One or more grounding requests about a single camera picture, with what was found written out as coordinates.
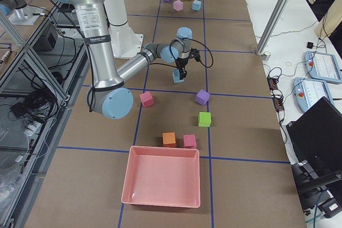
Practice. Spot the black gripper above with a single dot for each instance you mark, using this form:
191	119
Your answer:
181	64

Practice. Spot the light blue foam block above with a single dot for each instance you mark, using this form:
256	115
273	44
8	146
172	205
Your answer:
196	5
176	76

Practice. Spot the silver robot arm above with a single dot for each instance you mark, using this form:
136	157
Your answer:
108	95
19	7

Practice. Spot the purple foam block near green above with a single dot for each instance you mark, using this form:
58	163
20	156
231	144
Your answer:
202	97

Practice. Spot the light pink foam block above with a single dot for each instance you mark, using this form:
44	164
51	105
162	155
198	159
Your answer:
178	5

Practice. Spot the orange foam block near pink bin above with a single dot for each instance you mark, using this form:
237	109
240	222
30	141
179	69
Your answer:
169	139

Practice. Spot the dark pink block near bin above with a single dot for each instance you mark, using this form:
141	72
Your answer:
189	141

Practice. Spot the small metal cylinder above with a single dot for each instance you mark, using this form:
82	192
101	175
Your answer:
265	56

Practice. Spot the pink plastic bin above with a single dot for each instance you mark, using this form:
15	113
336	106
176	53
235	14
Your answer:
162	176

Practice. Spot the teach pendant tablet near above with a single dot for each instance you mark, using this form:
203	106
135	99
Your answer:
308	91

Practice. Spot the teach pendant tablet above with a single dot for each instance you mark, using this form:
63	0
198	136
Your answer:
308	91
322	66

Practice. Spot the teach pendant tablet far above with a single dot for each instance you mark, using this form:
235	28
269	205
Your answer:
322	66

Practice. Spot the black laptop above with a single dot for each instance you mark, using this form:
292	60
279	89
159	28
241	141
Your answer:
316	138

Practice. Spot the aluminium frame post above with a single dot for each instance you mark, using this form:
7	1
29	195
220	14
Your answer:
270	26

